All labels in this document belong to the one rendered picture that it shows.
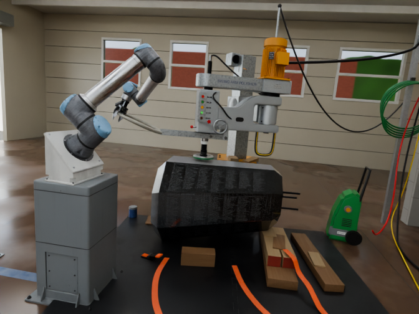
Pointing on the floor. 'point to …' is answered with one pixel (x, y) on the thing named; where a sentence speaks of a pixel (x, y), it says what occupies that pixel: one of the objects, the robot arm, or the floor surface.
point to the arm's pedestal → (75, 239)
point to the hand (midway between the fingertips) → (115, 119)
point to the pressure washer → (346, 215)
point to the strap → (239, 284)
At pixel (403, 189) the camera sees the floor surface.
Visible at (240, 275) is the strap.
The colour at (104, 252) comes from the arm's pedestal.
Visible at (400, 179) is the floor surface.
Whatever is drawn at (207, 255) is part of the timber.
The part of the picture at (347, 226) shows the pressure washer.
